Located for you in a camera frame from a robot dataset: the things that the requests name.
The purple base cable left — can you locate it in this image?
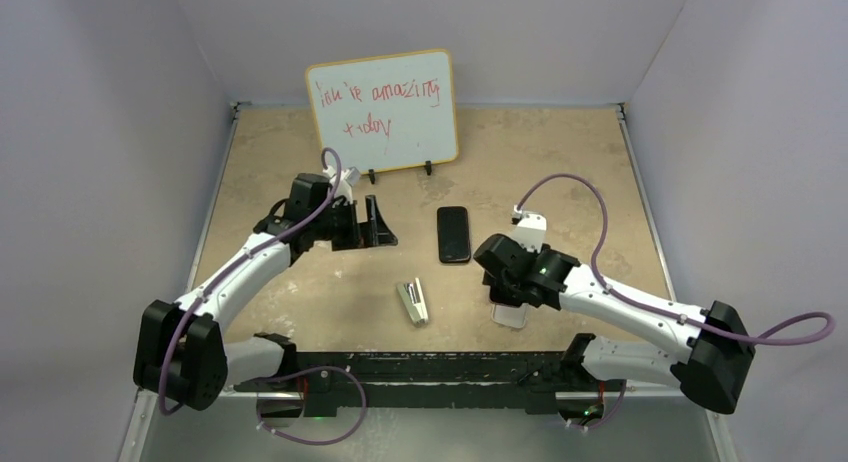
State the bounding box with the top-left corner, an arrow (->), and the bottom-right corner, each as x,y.
254,366 -> 370,448

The pink smartphone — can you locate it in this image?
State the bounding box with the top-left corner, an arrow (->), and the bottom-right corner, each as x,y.
436,206 -> 473,266

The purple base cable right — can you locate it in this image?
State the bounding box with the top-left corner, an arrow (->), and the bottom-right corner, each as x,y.
566,379 -> 629,434

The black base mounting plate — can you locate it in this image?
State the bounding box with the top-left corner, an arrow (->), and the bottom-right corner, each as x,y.
235,351 -> 624,419

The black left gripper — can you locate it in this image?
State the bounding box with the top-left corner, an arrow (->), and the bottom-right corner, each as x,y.
311,196 -> 396,252

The clear beige phone case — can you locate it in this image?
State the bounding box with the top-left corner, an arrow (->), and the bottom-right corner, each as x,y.
491,304 -> 528,330

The whiteboard with red writing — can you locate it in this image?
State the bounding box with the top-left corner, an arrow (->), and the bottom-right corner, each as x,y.
305,49 -> 459,175

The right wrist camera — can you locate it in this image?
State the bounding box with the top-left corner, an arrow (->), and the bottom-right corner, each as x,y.
509,206 -> 547,253

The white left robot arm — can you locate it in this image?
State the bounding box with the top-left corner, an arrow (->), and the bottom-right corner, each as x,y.
133,167 -> 398,415

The black phone case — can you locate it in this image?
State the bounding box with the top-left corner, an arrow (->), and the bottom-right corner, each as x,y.
436,206 -> 473,266

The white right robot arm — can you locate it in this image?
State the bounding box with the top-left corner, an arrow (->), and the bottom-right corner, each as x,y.
473,234 -> 756,414

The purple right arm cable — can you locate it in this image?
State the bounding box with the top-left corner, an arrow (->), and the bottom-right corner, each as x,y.
515,174 -> 837,348

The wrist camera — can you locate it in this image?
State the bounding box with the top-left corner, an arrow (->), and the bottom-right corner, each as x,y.
509,206 -> 547,253
322,166 -> 361,201

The silver stapler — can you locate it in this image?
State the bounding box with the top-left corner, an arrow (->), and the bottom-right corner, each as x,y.
396,277 -> 429,327

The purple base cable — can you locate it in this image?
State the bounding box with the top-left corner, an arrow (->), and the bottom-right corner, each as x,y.
254,366 -> 370,448
566,379 -> 629,434

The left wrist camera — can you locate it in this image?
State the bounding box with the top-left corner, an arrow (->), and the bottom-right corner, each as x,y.
322,166 -> 361,201

